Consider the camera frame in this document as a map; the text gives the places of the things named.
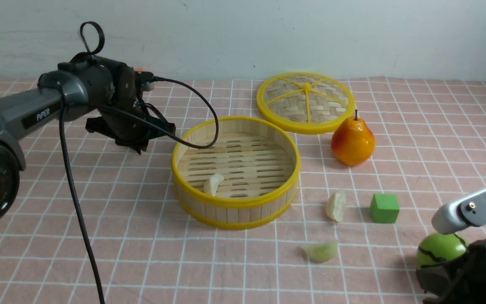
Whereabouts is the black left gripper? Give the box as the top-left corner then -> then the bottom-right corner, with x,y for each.
58,56 -> 176,154

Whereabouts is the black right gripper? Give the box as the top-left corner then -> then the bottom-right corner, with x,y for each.
416,239 -> 486,304

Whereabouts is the white dumpling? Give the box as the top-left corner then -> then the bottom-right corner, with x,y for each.
325,189 -> 347,223
203,173 -> 224,197

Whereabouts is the green dumpling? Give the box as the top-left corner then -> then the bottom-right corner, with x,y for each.
301,240 -> 338,263

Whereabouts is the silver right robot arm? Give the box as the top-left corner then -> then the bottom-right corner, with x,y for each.
416,188 -> 486,304

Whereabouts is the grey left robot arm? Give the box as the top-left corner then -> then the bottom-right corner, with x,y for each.
0,53 -> 176,218

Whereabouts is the bamboo steamer tray yellow rim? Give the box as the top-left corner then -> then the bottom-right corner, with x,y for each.
172,116 -> 301,230

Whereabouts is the woven bamboo steamer lid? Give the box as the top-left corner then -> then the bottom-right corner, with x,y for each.
255,72 -> 356,135

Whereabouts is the green toy watermelon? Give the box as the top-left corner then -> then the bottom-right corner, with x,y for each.
416,233 -> 470,268

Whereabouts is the green cube block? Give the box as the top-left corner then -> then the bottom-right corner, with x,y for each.
370,193 -> 400,224

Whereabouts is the pink checked tablecloth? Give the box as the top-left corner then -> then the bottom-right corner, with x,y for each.
0,77 -> 486,304

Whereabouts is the orange yellow toy pear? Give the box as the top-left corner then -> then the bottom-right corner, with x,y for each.
330,109 -> 375,167

